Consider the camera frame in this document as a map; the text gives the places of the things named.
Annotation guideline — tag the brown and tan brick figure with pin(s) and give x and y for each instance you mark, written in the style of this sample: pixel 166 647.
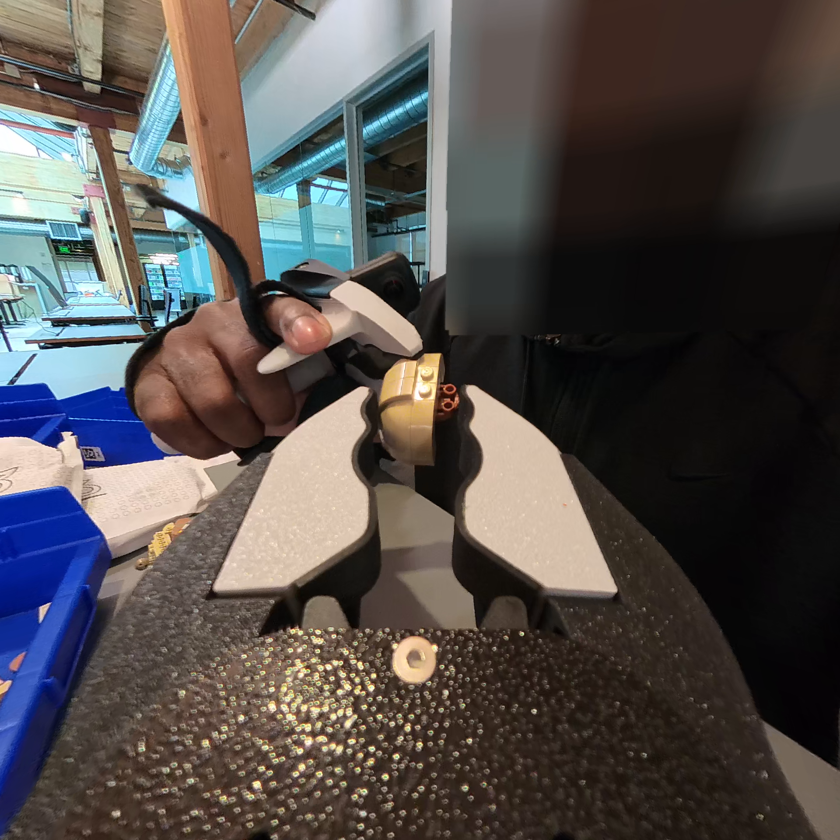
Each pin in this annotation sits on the brown and tan brick figure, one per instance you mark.
pixel 164 541

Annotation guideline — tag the wooden post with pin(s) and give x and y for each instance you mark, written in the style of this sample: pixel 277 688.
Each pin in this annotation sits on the wooden post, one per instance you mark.
pixel 210 131

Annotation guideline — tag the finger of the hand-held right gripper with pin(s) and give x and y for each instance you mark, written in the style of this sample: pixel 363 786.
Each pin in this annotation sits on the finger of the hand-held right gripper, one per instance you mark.
pixel 364 364
pixel 377 318

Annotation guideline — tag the tan curved brick assembly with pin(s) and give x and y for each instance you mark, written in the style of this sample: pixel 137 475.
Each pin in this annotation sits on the tan curved brick assembly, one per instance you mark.
pixel 407 413

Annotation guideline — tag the silver spiral duct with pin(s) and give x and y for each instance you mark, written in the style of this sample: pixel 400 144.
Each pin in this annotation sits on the silver spiral duct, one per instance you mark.
pixel 394 121
pixel 154 118

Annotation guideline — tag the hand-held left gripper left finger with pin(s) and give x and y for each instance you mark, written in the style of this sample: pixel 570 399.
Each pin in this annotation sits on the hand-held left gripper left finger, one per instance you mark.
pixel 302 512

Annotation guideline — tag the long wooden desk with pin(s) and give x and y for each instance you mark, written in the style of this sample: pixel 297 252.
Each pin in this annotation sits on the long wooden desk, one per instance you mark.
pixel 85 334

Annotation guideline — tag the person's right hand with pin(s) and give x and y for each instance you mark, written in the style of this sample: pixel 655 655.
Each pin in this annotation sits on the person's right hand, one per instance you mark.
pixel 197 387

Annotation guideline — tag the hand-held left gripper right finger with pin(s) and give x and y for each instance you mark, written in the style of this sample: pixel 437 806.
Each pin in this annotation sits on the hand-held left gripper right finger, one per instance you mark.
pixel 531 512

